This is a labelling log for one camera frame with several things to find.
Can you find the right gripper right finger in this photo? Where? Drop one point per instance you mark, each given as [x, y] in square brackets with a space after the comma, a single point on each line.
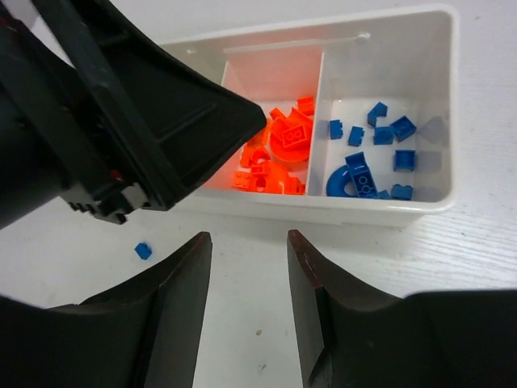
[351, 334]

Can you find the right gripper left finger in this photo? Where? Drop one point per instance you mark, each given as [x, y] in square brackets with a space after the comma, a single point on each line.
[144, 332]

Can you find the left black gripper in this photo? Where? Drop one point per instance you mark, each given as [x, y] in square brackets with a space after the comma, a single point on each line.
[117, 126]

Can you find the blue half-round lego piece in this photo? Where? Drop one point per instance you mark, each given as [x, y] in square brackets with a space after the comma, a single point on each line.
[336, 185]

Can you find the orange dome lego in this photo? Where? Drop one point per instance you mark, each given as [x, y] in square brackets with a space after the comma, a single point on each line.
[291, 136]
[269, 177]

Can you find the small blue lego brick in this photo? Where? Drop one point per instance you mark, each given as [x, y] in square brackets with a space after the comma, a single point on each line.
[356, 136]

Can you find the small blue lego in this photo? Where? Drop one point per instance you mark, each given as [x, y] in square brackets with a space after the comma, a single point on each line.
[335, 129]

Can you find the blue lego brick bottom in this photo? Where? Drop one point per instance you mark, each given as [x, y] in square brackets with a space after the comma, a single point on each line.
[143, 250]

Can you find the orange arch lego piece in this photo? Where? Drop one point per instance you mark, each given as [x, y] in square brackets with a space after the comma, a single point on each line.
[253, 155]

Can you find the blue lego brick far left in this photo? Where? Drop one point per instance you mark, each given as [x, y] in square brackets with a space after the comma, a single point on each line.
[402, 192]

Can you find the blue long lego plate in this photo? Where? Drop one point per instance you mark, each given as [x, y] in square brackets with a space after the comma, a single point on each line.
[361, 176]

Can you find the orange square lego brick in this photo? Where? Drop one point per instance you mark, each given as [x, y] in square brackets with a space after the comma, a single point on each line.
[306, 105]

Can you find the blue square lego brick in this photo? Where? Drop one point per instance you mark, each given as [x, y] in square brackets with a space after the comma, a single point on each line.
[404, 160]

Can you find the blue arch lego brick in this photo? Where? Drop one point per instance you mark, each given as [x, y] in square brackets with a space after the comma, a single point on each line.
[383, 135]

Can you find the blue square lego upside down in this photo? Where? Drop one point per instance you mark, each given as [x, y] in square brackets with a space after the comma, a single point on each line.
[403, 128]

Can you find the white divided plastic container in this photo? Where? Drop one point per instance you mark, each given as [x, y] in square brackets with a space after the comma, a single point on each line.
[405, 58]

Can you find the blue sloped lego brick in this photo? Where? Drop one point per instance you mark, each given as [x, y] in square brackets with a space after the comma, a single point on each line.
[379, 110]

